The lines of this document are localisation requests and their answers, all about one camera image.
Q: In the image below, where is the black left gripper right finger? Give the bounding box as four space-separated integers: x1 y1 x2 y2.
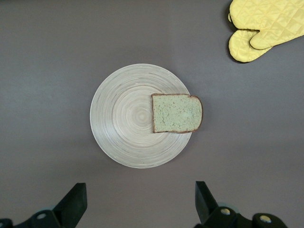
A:
194 180 253 228

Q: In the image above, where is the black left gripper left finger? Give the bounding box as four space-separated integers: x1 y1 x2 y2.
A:
22 182 88 228

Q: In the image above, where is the bread slice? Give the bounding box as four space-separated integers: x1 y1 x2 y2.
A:
151 93 204 134

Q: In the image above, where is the round wooden plate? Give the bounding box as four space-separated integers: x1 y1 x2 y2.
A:
90 63 192 169

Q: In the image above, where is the yellow quilted oven mitt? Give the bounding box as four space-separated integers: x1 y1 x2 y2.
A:
229 0 304 51
227 11 274 64

